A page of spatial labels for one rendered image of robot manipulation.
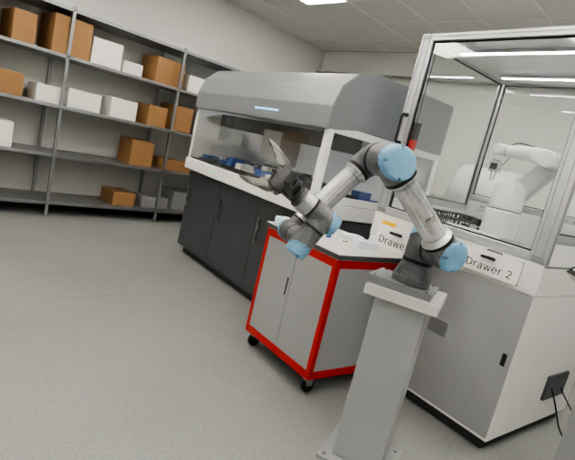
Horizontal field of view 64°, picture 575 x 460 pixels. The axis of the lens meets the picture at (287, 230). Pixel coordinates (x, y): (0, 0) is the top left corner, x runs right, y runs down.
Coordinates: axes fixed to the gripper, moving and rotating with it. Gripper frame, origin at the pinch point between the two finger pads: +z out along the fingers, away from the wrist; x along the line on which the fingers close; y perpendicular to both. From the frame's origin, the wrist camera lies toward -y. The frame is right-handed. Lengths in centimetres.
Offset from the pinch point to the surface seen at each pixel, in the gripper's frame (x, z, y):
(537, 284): 48, -134, 31
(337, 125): 84, -33, 129
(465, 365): 5, -148, 60
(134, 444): -103, -34, 43
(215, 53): 193, 103, 455
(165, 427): -95, -43, 54
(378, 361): -24, -89, 27
